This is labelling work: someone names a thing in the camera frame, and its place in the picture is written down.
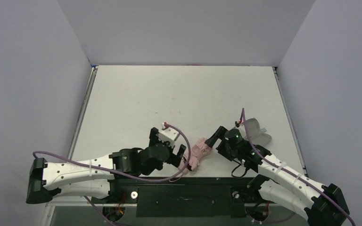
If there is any pink folding umbrella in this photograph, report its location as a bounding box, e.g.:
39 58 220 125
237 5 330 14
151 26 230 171
182 137 212 175

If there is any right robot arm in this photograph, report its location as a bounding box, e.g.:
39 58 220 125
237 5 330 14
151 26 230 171
205 126 349 226

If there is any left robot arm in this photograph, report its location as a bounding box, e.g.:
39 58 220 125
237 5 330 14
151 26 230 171
26 124 191 204

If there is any grey umbrella sleeve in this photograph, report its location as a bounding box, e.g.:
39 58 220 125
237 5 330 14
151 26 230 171
241 118 272 146

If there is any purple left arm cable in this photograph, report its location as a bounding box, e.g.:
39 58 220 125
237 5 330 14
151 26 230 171
32 123 192 226

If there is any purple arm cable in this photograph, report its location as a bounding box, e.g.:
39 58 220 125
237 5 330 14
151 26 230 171
241 108 356 226
32 123 192 226

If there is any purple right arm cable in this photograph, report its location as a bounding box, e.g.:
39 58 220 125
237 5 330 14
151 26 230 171
241 108 356 226

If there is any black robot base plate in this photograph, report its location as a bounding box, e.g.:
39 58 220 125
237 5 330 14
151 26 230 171
102 177 267 218

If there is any aluminium table frame rail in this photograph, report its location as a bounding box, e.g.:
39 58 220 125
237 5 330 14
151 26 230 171
40 65 99 226

